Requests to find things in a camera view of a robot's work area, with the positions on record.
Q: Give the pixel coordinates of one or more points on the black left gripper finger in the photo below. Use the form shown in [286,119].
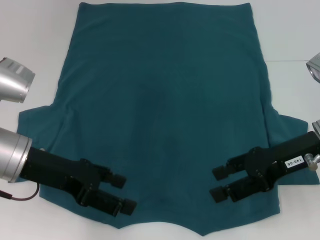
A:
[110,201]
[112,178]

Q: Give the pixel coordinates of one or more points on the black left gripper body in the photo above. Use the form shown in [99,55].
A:
[55,170]

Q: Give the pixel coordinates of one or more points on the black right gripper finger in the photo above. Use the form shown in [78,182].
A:
[230,168]
[235,190]

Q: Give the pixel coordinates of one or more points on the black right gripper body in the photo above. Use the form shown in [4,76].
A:
[272,160]

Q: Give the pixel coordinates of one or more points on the teal blue t-shirt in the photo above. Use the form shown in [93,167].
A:
[162,100]

